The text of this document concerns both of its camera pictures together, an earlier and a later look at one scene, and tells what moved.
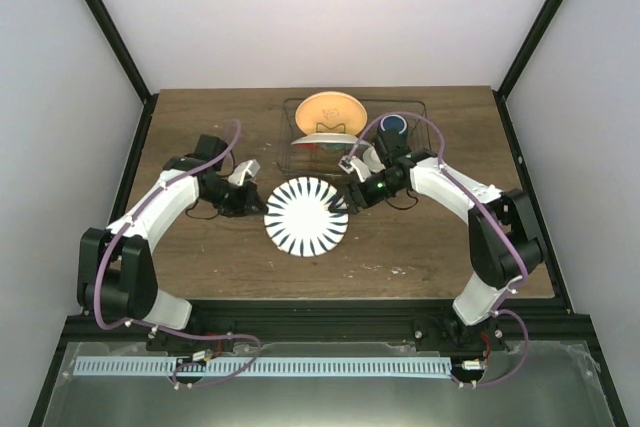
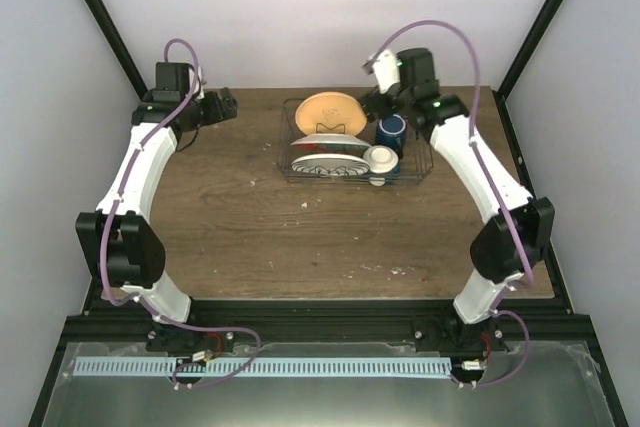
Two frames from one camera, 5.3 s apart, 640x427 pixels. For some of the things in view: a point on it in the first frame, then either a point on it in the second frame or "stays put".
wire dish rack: (316, 137) stays put
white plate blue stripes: (298, 220) -> (330, 165)
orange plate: (330, 112) stays put
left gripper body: (230, 203) -> (213, 114)
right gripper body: (375, 195) -> (404, 99)
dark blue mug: (394, 122) stays put
